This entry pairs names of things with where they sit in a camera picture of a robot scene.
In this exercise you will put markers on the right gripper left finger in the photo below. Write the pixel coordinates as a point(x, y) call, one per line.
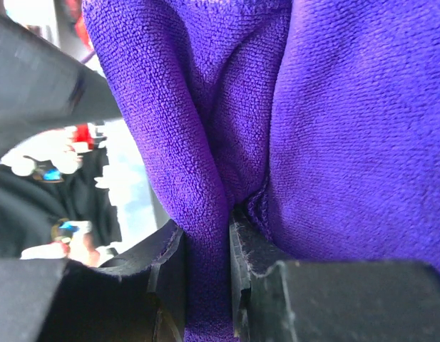
point(138, 295)

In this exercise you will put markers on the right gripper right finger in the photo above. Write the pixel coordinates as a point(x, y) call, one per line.
point(278, 298)

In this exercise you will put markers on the purple towel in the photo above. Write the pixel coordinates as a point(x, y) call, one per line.
point(321, 118)

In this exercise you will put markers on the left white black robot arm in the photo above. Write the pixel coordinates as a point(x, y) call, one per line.
point(41, 88)

